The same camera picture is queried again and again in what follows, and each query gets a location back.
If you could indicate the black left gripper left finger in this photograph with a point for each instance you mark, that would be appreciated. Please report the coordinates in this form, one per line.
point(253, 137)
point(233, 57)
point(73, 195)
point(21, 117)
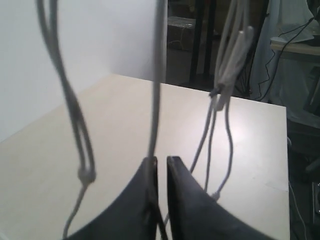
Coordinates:
point(129, 217)

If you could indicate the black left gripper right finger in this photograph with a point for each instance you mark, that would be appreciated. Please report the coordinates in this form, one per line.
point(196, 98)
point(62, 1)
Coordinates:
point(194, 215)

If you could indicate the white wired earphones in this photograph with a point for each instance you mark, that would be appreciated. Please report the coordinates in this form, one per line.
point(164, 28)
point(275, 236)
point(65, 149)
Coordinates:
point(87, 169)

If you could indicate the cardboard box wrapped plastic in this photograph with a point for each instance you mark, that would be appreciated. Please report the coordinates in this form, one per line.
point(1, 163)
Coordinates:
point(180, 33)

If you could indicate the white side desk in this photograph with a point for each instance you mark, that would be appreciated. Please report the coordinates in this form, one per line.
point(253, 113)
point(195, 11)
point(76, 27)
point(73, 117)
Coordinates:
point(294, 75)

